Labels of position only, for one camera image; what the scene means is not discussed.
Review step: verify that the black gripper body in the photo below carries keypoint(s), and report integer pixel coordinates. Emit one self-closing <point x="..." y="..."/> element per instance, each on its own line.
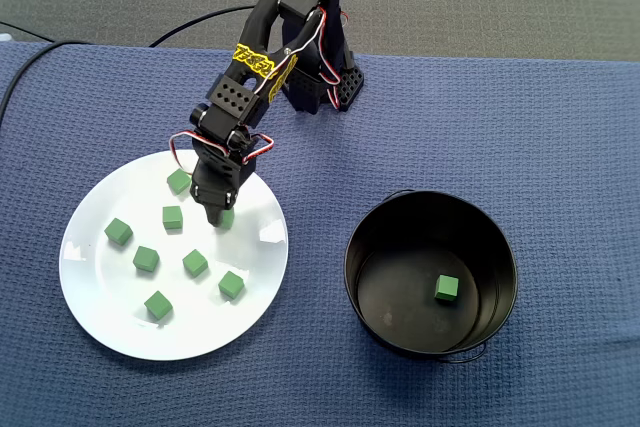
<point x="214" y="198"/>

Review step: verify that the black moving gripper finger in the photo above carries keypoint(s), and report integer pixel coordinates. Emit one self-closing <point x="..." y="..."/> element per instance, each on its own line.
<point x="214" y="217"/>

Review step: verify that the green cube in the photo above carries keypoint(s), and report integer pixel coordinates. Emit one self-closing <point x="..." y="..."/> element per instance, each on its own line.
<point x="146" y="258"/>
<point x="446" y="289"/>
<point x="194" y="263"/>
<point x="118" y="232"/>
<point x="232" y="283"/>
<point x="179" y="181"/>
<point x="158" y="305"/>
<point x="172" y="217"/>
<point x="228" y="221"/>

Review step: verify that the black robot arm with stickers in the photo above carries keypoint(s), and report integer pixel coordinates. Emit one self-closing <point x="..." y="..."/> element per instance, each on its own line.
<point x="250" y="67"/>

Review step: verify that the white round plate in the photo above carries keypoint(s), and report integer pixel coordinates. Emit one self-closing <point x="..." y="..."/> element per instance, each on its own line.
<point x="125" y="327"/>

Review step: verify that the black metal bucket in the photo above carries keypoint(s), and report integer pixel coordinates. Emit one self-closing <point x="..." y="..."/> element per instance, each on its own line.
<point x="400" y="307"/>

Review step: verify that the small white object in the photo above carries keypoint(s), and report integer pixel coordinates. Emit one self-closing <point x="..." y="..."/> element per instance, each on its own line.
<point x="4" y="38"/>

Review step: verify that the blue waffle table cloth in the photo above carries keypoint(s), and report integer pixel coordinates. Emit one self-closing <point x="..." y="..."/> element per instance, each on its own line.
<point x="550" y="147"/>

